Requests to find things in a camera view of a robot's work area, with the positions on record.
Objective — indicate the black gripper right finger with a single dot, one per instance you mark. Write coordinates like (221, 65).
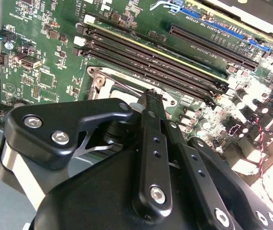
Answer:
(191, 163)

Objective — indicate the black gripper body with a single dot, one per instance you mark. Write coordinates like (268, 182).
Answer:
(91, 203)

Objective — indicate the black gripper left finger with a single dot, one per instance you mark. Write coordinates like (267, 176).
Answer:
(55, 112)

